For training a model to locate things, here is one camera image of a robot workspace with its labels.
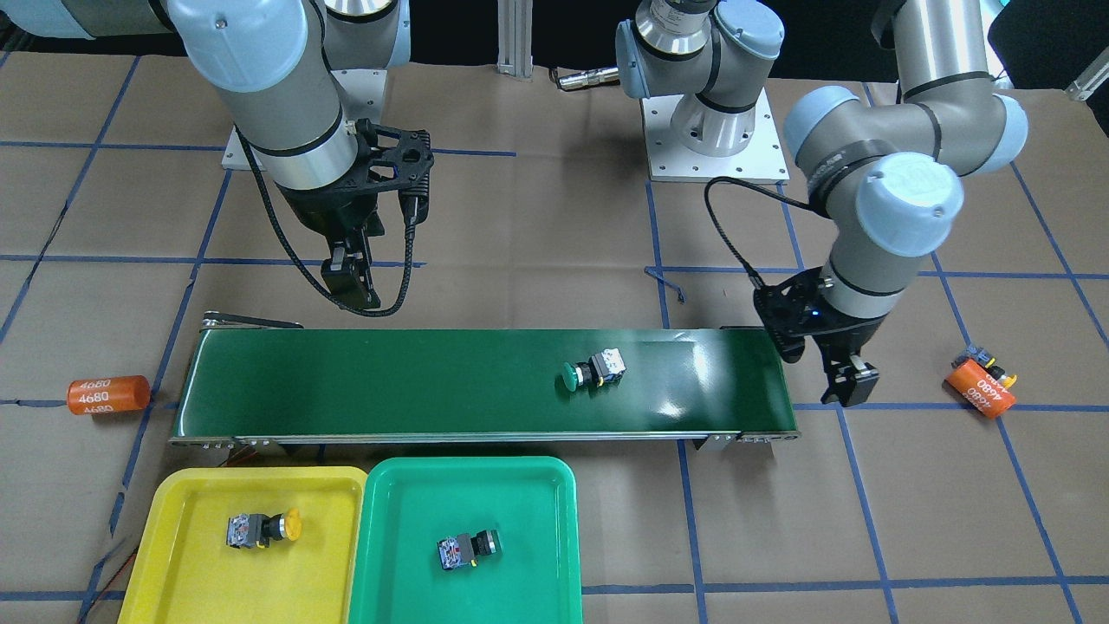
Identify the silver cable connector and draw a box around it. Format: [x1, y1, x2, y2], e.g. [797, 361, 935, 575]
[549, 67, 620, 92]

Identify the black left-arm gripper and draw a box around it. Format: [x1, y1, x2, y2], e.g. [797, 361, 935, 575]
[753, 269, 885, 407]

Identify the orange cylinder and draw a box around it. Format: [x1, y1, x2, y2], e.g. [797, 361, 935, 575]
[67, 375, 152, 415]
[945, 359, 1017, 419]

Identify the green conveyor belt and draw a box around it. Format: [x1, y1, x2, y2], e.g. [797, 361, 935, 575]
[170, 325, 800, 446]

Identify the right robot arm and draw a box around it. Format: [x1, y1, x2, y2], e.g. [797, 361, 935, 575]
[3, 1, 433, 317]

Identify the green push button switch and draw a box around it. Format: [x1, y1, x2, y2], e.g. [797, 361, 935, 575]
[437, 529, 502, 571]
[561, 348, 625, 392]

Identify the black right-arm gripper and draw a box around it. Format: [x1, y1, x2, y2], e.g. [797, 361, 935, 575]
[282, 170, 386, 309]

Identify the green aluminium frame post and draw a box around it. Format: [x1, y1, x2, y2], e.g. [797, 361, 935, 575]
[496, 0, 535, 81]

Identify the yellow plastic tray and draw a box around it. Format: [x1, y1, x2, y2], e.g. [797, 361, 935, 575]
[120, 466, 367, 623]

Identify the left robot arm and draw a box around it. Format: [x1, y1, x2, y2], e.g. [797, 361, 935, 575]
[615, 1, 1028, 406]

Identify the green plastic tray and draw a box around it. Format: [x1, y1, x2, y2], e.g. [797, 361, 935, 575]
[348, 457, 583, 623]

